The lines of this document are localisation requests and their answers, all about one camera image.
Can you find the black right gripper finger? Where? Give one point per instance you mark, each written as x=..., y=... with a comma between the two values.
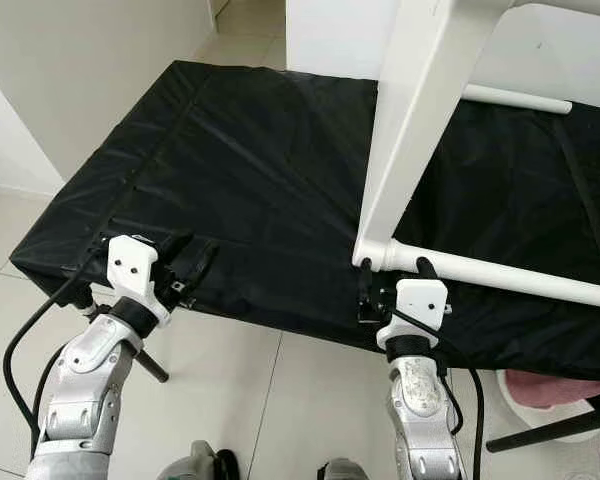
x=426, y=268
x=366, y=288

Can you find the white plastic table top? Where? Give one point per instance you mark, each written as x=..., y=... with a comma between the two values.
x=430, y=120

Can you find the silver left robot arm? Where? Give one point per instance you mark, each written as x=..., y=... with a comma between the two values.
x=90, y=390

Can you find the black table cloth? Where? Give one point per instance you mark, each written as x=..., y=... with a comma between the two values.
x=240, y=200

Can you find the black metal table leg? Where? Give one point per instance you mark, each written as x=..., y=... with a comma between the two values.
x=152, y=366
x=545, y=430

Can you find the grey right robot leg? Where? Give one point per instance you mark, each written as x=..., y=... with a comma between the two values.
x=342, y=470

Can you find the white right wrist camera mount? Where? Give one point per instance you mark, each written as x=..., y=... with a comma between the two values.
x=418, y=300

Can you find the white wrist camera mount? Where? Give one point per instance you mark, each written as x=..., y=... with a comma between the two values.
x=418, y=300
x=135, y=272

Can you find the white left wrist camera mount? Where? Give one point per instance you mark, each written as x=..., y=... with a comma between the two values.
x=135, y=272

